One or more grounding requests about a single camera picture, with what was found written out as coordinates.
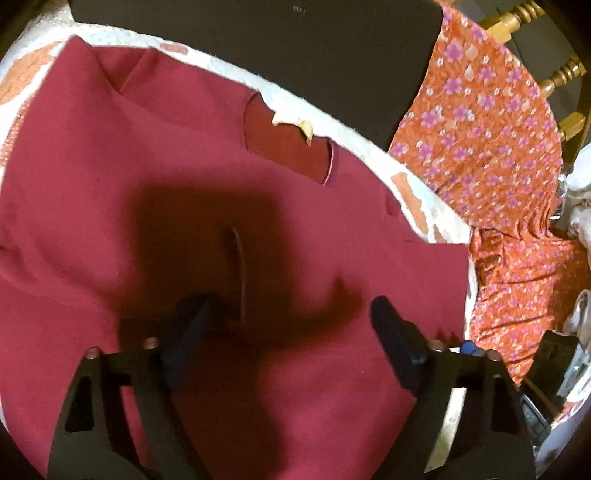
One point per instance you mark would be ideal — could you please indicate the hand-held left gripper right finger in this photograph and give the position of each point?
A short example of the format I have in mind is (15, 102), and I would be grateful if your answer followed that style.
(392, 328)

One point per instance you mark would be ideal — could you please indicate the white crumpled cloth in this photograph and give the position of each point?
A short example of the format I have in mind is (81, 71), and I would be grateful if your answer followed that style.
(577, 198)

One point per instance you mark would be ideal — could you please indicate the white blanket with orange print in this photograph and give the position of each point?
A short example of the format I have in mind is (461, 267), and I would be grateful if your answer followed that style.
(351, 134)

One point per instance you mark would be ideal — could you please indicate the black flat panel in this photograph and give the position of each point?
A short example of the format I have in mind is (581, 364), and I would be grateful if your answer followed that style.
(286, 46)

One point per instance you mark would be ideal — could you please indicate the wooden chair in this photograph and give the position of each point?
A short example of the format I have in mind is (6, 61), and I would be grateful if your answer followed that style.
(561, 76)

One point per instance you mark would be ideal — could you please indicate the maroon shirt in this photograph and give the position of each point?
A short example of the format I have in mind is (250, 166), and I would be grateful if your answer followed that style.
(138, 194)

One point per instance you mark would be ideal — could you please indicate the orange floral garment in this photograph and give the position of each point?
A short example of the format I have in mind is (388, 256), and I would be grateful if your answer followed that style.
(485, 138)

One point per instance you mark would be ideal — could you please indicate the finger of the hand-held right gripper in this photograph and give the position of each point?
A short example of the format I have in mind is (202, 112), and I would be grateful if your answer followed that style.
(470, 347)

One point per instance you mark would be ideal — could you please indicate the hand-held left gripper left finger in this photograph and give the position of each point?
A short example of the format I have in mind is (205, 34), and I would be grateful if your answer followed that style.
(190, 328)

